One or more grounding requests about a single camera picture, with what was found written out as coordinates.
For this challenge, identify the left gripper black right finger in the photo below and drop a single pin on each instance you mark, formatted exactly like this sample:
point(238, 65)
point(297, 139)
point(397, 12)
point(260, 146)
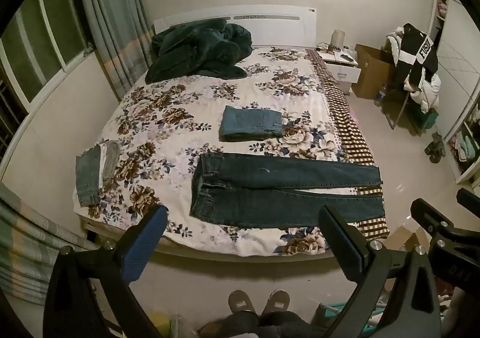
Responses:
point(412, 309)

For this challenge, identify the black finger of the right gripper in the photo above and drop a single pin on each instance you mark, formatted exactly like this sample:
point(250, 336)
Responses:
point(453, 252)
point(469, 201)

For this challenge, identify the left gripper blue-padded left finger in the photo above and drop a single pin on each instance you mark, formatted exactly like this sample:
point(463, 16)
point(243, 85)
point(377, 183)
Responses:
point(76, 312)

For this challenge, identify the dark blue denim jeans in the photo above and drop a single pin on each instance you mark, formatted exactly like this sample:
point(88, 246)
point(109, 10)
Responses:
point(250, 191)

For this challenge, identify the open cardboard box on floor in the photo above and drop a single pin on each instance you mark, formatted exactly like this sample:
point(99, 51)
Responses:
point(406, 240)

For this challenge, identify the pair of dark slippers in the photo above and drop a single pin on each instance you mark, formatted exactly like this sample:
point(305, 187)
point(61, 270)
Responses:
point(435, 150)

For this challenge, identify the right grey slipper foot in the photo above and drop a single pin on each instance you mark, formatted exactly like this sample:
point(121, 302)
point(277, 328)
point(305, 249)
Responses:
point(278, 301)

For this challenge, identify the grey slipper foot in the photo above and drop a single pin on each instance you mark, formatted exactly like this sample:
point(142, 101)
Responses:
point(278, 301)
point(239, 301)

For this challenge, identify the stack of folded pants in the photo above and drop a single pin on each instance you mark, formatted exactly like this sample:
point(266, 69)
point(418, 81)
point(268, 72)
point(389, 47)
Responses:
point(95, 169)

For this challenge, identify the black white sweater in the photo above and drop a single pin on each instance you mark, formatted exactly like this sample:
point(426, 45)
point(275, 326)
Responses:
point(418, 61)

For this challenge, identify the chair piled with clothes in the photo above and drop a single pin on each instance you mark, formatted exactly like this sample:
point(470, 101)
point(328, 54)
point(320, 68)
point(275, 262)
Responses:
point(419, 105)

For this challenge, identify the brown cardboard box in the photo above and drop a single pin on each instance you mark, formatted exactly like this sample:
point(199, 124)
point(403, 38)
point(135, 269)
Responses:
point(376, 70)

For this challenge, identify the left grey slipper foot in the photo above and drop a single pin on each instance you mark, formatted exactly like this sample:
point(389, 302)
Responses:
point(239, 301)

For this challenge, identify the white wardrobe shelf unit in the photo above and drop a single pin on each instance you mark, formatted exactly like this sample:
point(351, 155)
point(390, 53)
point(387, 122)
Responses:
point(456, 37)

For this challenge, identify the white bedside table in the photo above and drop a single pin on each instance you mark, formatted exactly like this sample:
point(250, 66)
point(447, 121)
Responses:
point(342, 66)

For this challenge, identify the floral bed blanket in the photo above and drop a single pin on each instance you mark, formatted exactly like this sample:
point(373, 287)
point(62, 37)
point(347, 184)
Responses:
point(163, 128)

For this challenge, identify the beige cylindrical lamp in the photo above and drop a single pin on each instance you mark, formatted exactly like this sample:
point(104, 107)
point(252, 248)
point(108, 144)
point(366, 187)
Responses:
point(337, 39)

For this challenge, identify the folded blue jeans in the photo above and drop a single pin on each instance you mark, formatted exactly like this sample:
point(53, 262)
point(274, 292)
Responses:
point(250, 124)

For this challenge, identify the white bed headboard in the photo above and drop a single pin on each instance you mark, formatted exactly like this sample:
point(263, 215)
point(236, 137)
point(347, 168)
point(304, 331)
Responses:
point(269, 25)

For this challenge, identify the grey green curtain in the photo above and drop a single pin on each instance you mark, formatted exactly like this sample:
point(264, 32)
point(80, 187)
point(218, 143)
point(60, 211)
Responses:
point(122, 36)

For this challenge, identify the dark green plush blanket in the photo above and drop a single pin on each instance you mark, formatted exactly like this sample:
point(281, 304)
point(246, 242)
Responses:
point(211, 48)

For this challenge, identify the window with white frame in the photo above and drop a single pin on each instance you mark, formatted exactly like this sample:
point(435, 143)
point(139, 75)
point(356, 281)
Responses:
point(42, 43)

